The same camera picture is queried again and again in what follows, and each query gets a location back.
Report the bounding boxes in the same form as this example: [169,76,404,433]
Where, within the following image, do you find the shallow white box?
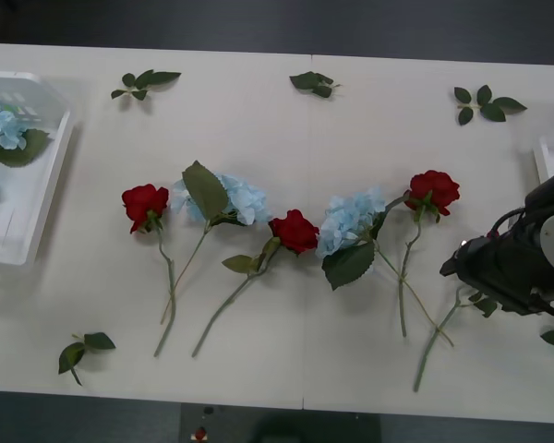
[533,133,554,186]
[0,70,82,282]

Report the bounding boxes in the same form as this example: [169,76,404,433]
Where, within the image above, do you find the dark robot base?
[179,401,382,443]

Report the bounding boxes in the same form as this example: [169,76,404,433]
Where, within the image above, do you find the red rose with olive leaves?
[191,209,320,359]

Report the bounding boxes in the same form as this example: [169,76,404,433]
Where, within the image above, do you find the red rose with bare stem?
[121,183,176,359]

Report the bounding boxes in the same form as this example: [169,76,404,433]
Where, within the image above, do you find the red rose with green stem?
[412,284,499,393]
[399,170,462,339]

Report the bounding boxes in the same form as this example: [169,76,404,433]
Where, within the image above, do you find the loose green leaf twig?
[110,69,183,102]
[289,70,342,99]
[453,84,528,126]
[57,331,117,387]

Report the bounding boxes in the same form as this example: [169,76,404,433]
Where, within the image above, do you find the pale blue flower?
[0,100,52,169]
[314,186,455,347]
[160,160,272,325]

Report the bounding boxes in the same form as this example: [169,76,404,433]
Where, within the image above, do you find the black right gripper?
[440,234,544,317]

